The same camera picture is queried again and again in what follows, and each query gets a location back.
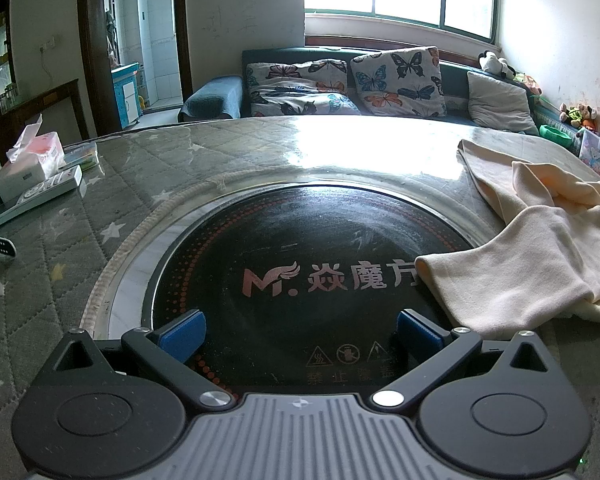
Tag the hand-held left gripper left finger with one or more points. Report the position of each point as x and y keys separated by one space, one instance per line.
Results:
x=182 y=335

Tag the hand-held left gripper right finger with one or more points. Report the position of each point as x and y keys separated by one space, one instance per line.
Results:
x=417 y=335

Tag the cream garment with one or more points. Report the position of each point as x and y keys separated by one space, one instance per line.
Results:
x=530 y=240

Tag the round black heater plate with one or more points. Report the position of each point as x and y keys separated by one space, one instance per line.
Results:
x=280 y=240

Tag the white remote control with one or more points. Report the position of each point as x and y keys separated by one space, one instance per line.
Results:
x=45 y=192

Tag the flat clear pencil case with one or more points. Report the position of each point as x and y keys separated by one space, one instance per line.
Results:
x=80 y=155

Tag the small white box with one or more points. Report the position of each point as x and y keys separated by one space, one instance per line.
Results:
x=17 y=180

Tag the pink white tissue pack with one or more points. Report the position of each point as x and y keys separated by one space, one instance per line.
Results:
x=42 y=152

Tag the green basin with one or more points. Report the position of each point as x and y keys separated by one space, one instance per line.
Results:
x=557 y=134

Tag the blue bathroom cabinet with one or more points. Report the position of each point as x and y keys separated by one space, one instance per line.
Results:
x=126 y=95

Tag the grey pillow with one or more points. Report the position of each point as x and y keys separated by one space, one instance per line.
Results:
x=500 y=102

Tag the butterfly print pillow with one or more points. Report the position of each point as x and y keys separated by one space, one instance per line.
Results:
x=400 y=80
x=295 y=72

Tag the butterfly pillow lying flat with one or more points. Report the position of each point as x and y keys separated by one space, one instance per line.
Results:
x=300 y=102

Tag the dark teal sofa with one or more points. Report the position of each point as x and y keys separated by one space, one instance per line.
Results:
x=457 y=77

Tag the green plush toy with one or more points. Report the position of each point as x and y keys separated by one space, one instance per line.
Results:
x=573 y=116

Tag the colourful plush toy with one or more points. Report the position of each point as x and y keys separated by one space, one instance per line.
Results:
x=530 y=84

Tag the panda plush toy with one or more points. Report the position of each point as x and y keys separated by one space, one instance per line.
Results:
x=492 y=62

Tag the dark wooden door frame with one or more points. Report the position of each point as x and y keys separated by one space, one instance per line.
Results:
x=92 y=45

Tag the white wall socket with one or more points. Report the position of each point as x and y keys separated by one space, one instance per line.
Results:
x=47 y=44

